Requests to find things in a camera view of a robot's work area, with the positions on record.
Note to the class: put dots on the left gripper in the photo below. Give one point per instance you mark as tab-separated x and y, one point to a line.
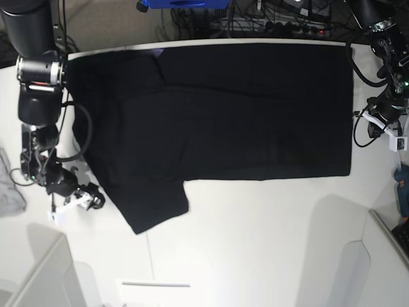
383	115

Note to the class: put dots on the black power strip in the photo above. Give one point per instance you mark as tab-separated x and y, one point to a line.
288	27

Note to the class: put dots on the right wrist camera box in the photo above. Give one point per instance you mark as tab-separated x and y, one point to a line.
57	218

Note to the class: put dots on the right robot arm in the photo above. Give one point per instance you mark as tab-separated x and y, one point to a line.
37	34

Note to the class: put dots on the grey cloth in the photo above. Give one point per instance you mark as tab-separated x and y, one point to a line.
12	202

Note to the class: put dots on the black keyboard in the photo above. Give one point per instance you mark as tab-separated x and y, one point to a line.
401	234

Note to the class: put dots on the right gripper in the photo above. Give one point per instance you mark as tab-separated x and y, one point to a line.
62	182

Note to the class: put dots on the black T-shirt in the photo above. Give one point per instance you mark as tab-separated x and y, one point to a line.
249	111

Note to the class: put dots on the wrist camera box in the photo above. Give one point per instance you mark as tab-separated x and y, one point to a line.
57	218
397	143

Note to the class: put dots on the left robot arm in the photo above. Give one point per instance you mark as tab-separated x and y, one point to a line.
376	20

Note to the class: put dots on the blue box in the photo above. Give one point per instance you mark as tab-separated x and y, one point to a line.
189	4

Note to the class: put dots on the blue glue gun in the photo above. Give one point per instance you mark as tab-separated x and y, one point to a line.
401	177

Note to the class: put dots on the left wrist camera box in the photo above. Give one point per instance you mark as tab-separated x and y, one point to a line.
397	143

